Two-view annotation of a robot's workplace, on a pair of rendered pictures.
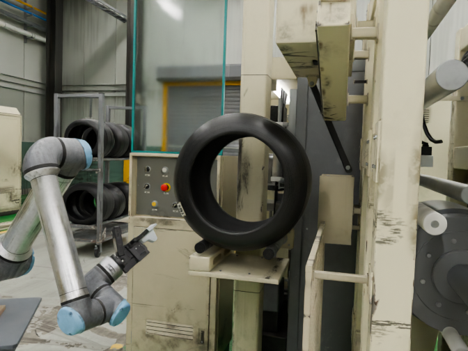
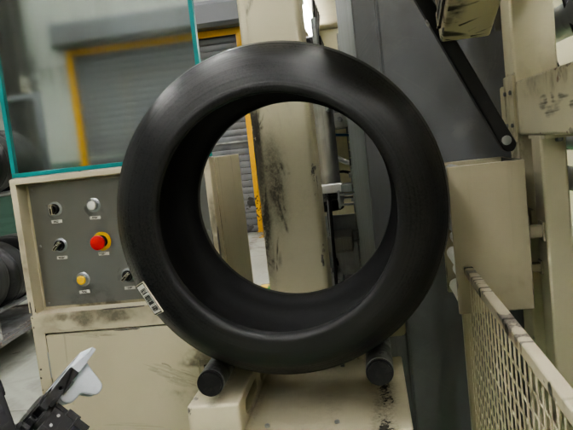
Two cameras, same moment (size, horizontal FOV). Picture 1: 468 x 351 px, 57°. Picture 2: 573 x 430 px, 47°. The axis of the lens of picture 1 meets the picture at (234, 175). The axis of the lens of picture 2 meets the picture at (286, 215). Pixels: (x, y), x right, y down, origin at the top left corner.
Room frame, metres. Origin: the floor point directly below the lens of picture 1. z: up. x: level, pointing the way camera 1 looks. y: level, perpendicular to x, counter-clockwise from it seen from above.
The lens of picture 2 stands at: (0.63, 0.10, 1.28)
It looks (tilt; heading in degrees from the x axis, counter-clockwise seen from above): 6 degrees down; 353
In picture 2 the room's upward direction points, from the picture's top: 6 degrees counter-clockwise
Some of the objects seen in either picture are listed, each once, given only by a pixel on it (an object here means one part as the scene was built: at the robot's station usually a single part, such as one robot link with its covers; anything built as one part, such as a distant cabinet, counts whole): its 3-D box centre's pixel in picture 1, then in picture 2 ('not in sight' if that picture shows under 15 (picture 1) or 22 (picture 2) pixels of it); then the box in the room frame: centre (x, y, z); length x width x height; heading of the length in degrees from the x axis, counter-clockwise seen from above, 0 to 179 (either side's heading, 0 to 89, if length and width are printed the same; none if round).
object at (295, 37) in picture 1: (319, 44); not in sight; (1.65, -0.31, 1.71); 0.61 x 0.25 x 0.15; 166
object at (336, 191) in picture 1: (336, 207); (483, 231); (1.96, -0.47, 1.05); 0.20 x 0.15 x 0.30; 166
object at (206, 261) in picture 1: (212, 254); (234, 382); (1.88, 0.09, 0.84); 0.36 x 0.09 x 0.06; 166
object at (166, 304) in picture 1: (182, 258); (159, 376); (2.60, 0.30, 0.63); 0.56 x 0.41 x 1.27; 76
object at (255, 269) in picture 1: (242, 265); (309, 397); (1.84, -0.05, 0.80); 0.37 x 0.36 x 0.02; 76
